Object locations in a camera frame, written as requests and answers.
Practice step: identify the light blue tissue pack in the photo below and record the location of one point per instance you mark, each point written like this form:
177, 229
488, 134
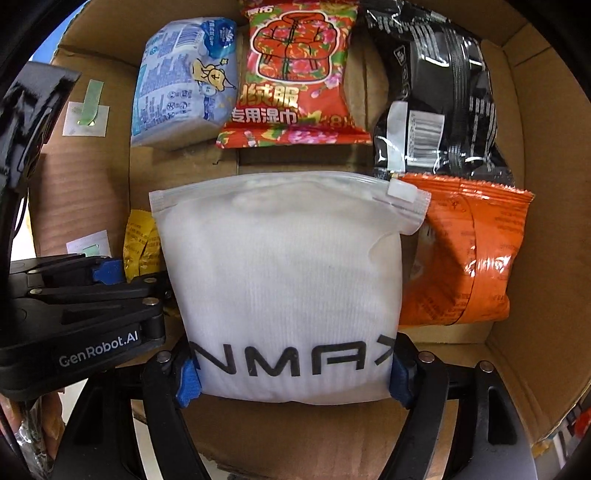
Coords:
180, 83

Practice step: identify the small yellow packet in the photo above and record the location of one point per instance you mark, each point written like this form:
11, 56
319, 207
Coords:
141, 244

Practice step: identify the red floral wipes packet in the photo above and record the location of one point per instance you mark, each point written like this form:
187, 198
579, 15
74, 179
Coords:
291, 78

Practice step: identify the cardboard box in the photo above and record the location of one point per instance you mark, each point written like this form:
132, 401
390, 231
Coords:
531, 184

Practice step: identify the black foil packet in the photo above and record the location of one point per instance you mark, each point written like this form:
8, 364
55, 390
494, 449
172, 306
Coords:
438, 83

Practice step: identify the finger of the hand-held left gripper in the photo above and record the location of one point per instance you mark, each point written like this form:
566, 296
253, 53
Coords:
115, 293
108, 270

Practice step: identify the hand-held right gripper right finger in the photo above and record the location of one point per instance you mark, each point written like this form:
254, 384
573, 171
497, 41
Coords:
401, 381

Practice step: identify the orange snack packet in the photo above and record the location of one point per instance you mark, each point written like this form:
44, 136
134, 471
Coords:
466, 258

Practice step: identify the white zip pouch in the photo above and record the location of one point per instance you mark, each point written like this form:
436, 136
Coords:
286, 286

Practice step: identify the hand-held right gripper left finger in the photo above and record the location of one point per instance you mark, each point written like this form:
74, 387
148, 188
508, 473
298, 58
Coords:
189, 381

